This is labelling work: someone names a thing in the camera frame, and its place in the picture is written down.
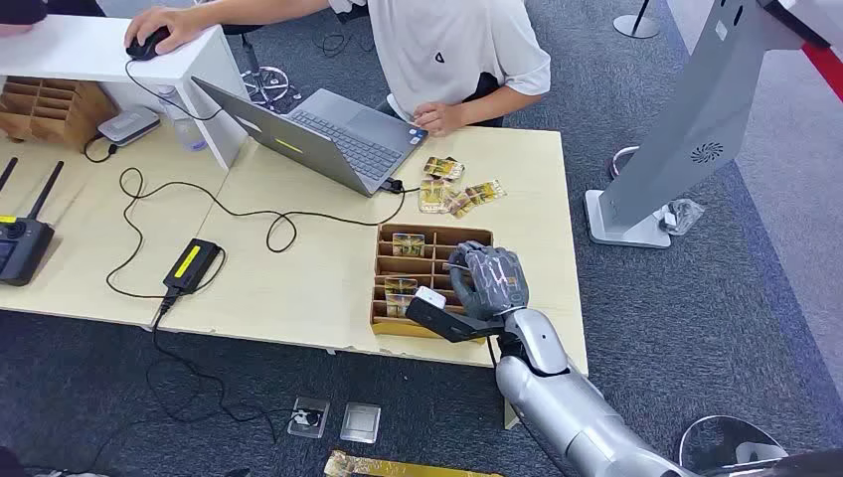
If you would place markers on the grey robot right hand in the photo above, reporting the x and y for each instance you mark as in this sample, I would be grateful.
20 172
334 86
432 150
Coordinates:
494 283

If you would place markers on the person's left hand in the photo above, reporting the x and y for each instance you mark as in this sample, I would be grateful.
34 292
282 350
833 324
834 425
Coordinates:
436 118

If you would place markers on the person's right hand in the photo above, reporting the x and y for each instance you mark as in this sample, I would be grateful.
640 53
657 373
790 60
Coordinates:
168 26

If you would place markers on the black computer mouse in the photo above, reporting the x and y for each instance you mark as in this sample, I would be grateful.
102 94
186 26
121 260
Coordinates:
146 46

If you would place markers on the person's right forearm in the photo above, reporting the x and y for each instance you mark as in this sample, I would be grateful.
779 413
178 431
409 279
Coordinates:
263 12

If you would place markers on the person's left forearm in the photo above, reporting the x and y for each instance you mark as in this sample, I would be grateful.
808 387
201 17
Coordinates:
500 105

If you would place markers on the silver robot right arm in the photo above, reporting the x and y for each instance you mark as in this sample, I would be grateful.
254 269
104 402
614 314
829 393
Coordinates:
566 401

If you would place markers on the wooden card organizer box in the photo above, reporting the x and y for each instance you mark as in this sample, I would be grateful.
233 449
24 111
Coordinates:
428 263

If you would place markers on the person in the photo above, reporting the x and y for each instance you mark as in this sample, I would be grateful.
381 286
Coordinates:
23 12
448 46

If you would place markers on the white desk riser shelf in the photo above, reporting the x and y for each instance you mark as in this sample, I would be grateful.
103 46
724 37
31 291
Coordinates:
85 49

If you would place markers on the clear plastic water bottle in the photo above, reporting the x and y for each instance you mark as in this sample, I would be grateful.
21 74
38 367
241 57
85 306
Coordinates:
184 128

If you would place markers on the white grey router box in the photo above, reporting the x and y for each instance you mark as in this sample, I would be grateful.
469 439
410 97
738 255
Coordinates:
128 125

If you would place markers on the chrome office chair base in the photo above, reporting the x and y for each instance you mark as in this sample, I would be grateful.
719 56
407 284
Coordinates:
267 82

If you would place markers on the grey laptop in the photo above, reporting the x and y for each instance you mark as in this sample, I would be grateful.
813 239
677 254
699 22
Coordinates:
316 141

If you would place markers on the wooden slotted organizer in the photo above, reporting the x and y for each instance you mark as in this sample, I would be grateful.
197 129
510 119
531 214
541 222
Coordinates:
52 108

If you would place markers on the plain metal floor plate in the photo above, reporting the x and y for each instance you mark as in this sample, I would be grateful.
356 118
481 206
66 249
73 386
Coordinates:
360 423

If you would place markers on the clear plastic bag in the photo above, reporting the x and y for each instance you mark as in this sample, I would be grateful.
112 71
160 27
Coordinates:
683 216

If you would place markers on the gold floor strip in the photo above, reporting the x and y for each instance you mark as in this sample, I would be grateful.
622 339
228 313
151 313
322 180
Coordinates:
395 469

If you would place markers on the round metal stanchion base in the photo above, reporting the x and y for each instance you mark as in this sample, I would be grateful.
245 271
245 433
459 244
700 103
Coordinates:
636 26

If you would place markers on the floor socket plate with plug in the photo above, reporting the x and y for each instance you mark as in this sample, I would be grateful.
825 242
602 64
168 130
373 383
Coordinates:
308 417

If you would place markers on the black power adapter yellow label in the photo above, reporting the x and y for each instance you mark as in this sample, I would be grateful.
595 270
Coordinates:
191 265

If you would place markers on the grey kiosk stand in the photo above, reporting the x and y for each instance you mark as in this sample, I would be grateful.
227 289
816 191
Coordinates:
685 125

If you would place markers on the black remote controller with antennas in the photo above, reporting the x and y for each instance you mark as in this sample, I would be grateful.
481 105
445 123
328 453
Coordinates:
23 247

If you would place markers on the round chrome chair base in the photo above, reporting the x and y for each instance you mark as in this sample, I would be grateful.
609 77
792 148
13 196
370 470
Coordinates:
757 451

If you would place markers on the red barrier tape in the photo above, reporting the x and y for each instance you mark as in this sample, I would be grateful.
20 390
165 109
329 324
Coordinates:
824 69

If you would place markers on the pale wrist camera black mount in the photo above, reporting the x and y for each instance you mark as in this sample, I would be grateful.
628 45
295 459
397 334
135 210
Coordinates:
441 316

